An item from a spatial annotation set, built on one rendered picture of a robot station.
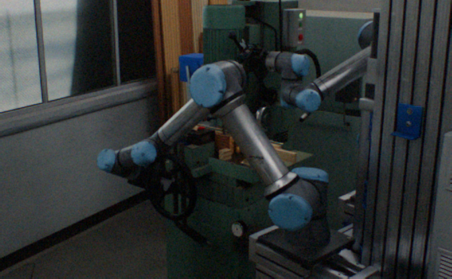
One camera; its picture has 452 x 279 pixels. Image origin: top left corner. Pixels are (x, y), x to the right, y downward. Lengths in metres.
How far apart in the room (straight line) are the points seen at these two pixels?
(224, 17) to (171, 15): 1.66
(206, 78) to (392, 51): 0.53
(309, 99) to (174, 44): 2.16
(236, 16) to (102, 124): 1.67
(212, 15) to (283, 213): 0.98
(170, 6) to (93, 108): 0.89
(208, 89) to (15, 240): 2.10
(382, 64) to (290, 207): 0.49
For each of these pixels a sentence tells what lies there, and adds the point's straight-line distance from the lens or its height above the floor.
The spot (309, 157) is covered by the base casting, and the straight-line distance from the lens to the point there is 2.61.
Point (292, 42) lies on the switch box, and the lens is 2.44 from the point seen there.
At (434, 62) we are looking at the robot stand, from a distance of 1.56.
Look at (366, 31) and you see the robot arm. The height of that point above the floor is 1.43.
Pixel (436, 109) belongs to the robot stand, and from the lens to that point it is 1.57.
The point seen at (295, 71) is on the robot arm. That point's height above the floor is 1.30.
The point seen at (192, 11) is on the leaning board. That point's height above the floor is 1.37.
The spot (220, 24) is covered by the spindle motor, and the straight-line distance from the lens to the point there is 2.23.
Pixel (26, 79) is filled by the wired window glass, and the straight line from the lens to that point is 3.32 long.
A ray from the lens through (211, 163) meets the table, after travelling 2.27.
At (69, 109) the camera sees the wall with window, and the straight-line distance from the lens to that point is 3.45.
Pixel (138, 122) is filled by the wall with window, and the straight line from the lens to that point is 3.92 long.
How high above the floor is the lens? 1.63
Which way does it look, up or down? 16 degrees down
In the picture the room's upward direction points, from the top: straight up
